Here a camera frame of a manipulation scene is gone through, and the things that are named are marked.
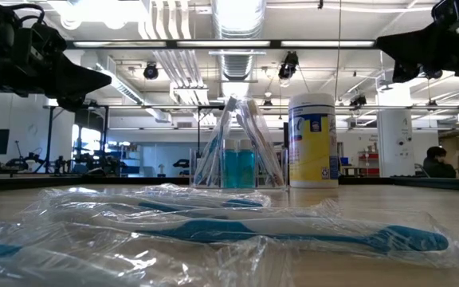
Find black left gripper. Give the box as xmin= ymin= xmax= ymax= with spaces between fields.
xmin=0 ymin=47 xmax=112 ymax=112

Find black ceiling spotlight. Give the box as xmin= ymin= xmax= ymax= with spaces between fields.
xmin=143 ymin=62 xmax=159 ymax=81
xmin=348 ymin=94 xmax=368 ymax=108

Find white round column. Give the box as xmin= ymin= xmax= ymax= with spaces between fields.
xmin=376 ymin=109 xmax=416 ymax=178

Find white ceiling pipes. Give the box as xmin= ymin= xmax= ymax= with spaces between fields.
xmin=149 ymin=0 xmax=210 ymax=107

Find red shelf rack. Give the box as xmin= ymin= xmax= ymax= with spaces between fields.
xmin=359 ymin=150 xmax=380 ymax=176

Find seated person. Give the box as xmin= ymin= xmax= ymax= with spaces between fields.
xmin=422 ymin=146 xmax=457 ymax=179

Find white disinfecting wipes canister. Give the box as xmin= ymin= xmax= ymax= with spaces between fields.
xmin=288 ymin=92 xmax=339 ymax=189

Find black overhead light bar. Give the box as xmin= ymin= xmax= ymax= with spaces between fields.
xmin=64 ymin=38 xmax=378 ymax=50

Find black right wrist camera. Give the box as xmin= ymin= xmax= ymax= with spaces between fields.
xmin=431 ymin=0 xmax=459 ymax=35

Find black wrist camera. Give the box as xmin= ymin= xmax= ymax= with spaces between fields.
xmin=431 ymin=0 xmax=459 ymax=35
xmin=12 ymin=22 xmax=69 ymax=61

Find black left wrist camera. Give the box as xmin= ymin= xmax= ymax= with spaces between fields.
xmin=12 ymin=22 xmax=69 ymax=61

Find black background rig frame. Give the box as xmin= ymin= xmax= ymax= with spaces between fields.
xmin=45 ymin=104 xmax=258 ymax=176

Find thin hanging cable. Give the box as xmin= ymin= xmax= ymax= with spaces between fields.
xmin=335 ymin=0 xmax=343 ymax=100

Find black aluminium table frame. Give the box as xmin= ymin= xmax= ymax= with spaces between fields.
xmin=0 ymin=174 xmax=459 ymax=193

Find black hanging camera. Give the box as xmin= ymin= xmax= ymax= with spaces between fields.
xmin=277 ymin=50 xmax=300 ymax=80

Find silver ventilation duct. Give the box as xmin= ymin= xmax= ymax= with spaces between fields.
xmin=212 ymin=0 xmax=267 ymax=127

